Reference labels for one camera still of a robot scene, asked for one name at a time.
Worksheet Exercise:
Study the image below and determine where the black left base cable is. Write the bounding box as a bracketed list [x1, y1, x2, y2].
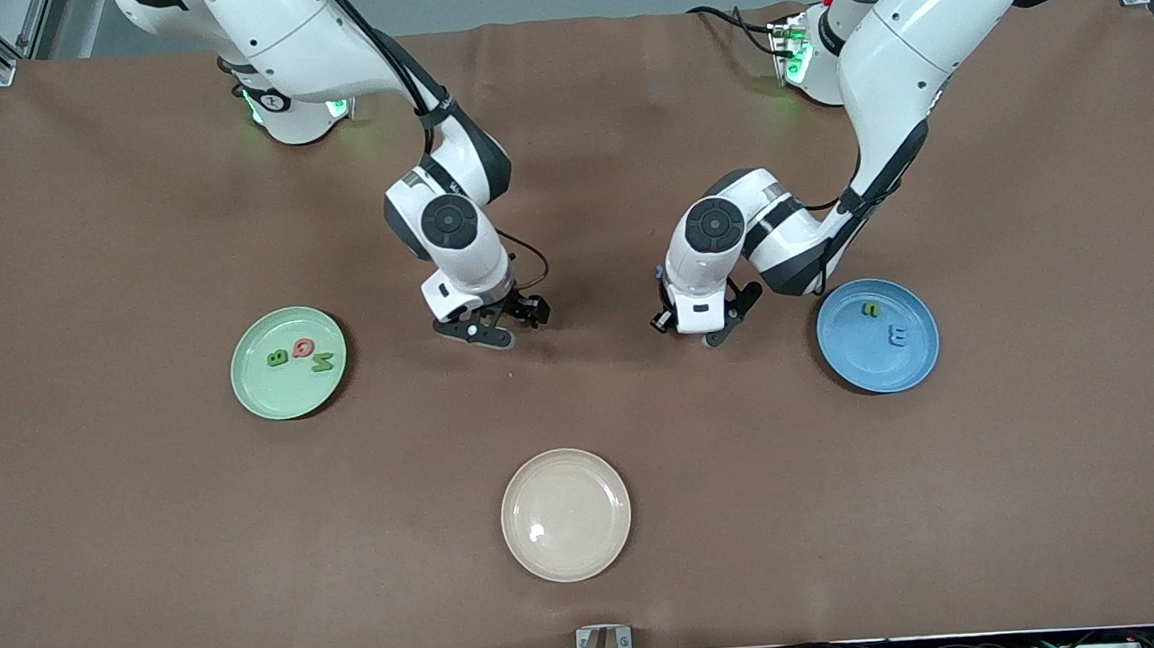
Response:
[686, 0, 787, 66]

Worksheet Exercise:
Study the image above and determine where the blue plate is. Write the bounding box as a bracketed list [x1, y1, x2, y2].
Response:
[814, 274, 944, 398]

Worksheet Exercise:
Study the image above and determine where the brown table cover mat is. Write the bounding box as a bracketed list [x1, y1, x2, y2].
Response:
[0, 0, 1154, 648]

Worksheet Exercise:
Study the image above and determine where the green plate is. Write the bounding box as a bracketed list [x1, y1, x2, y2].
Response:
[227, 303, 352, 424]

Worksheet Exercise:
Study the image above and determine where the beige plate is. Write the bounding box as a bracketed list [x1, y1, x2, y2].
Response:
[497, 444, 637, 587]

